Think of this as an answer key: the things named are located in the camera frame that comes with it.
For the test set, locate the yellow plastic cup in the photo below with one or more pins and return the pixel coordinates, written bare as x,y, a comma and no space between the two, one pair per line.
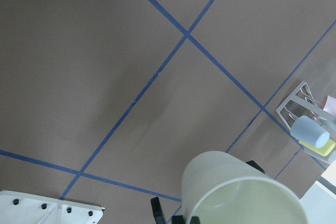
323,151

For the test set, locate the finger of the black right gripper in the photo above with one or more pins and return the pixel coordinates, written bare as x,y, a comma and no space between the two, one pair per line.
253,164
157,211

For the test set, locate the pink plastic cup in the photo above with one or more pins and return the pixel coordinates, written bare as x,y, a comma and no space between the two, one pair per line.
329,105

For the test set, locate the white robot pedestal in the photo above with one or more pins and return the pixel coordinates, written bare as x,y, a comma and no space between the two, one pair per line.
20,208

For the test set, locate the light blue plastic cup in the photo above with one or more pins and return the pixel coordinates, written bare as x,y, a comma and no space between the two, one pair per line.
310,132

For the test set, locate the white wire cup rack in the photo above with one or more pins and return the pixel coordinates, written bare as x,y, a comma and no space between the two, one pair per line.
301,102

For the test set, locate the pale green plastic cup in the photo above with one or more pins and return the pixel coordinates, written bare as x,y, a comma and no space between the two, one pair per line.
219,188

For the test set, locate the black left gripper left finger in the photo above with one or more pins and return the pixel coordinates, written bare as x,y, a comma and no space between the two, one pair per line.
178,219

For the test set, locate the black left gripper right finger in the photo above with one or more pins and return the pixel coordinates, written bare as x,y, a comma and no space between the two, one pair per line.
194,220

